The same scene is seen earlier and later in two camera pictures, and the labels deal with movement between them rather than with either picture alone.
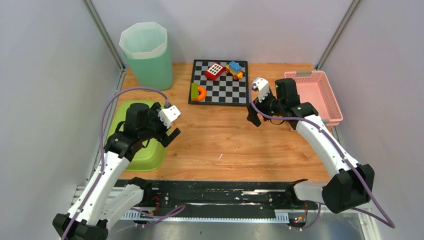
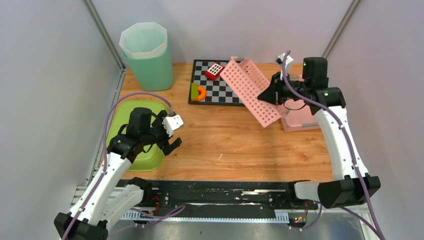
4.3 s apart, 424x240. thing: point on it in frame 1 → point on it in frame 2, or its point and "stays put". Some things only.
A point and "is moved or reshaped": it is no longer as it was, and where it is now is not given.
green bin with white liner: x=145 y=45 stays put
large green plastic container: x=147 y=158 stays put
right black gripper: x=252 y=116 → x=273 y=94
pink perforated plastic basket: x=314 y=87 is moved or reshaped
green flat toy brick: x=194 y=91 stays put
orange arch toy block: x=203 y=94 stays put
